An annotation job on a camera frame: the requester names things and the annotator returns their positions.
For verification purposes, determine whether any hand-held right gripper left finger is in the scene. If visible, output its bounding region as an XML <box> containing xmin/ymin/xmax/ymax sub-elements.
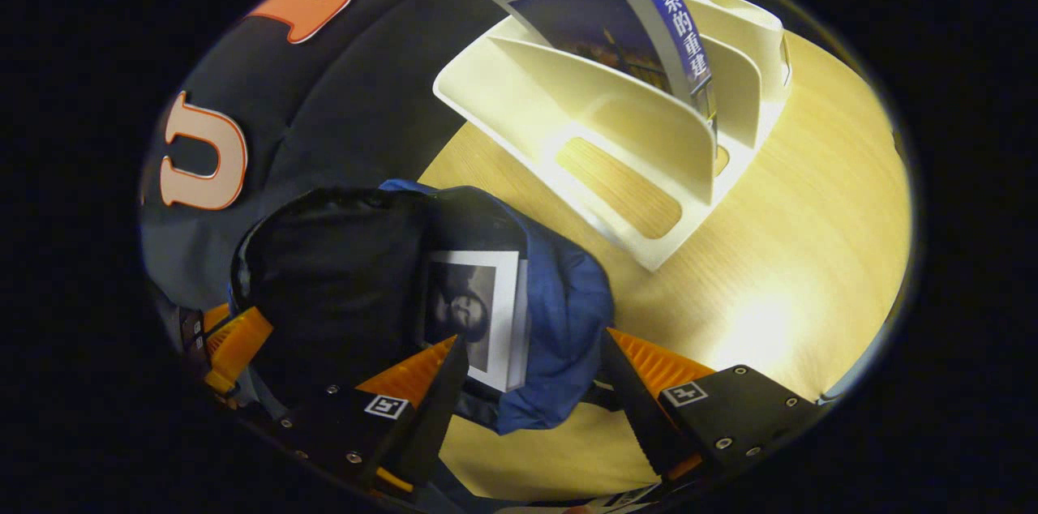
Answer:
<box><xmin>268</xmin><ymin>334</ymin><xmax>470</xmax><ymax>499</ymax></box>

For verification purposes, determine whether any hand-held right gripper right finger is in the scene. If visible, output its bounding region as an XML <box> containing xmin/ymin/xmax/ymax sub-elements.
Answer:
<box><xmin>598</xmin><ymin>326</ymin><xmax>826</xmax><ymax>484</ymax></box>

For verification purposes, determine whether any blue schoolbag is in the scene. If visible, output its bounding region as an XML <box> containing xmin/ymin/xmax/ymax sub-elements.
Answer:
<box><xmin>229</xmin><ymin>178</ymin><xmax>616</xmax><ymax>438</ymax></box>

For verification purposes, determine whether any white spine book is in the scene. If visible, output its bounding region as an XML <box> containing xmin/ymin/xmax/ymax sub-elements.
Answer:
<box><xmin>418</xmin><ymin>250</ymin><xmax>533</xmax><ymax>393</ymax></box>

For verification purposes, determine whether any white bookshelf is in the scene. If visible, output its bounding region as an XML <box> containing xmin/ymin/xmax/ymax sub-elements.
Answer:
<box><xmin>432</xmin><ymin>0</ymin><xmax>792</xmax><ymax>272</ymax></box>

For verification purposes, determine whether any blue spine book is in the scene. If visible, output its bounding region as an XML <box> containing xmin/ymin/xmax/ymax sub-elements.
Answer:
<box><xmin>485</xmin><ymin>0</ymin><xmax>719</xmax><ymax>126</ymax></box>

